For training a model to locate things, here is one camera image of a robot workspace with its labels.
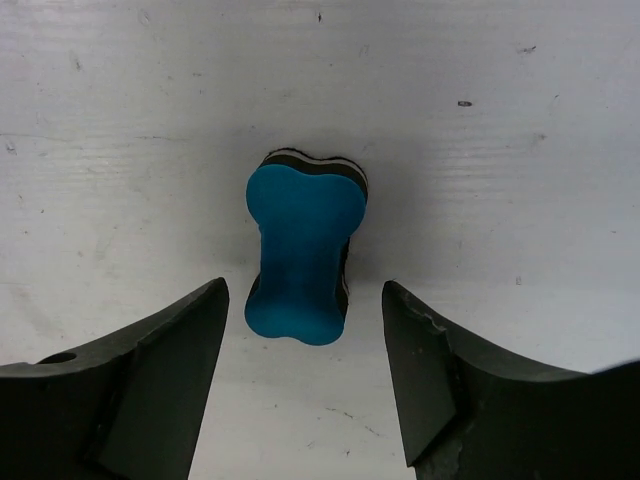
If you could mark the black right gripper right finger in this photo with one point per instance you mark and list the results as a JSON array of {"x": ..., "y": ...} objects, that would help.
[{"x": 470, "y": 409}]

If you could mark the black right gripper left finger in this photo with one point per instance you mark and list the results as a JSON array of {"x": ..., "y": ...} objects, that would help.
[{"x": 128, "y": 405}]

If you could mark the blue bone-shaped eraser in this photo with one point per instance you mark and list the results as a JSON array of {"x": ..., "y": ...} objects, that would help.
[{"x": 306, "y": 209}]

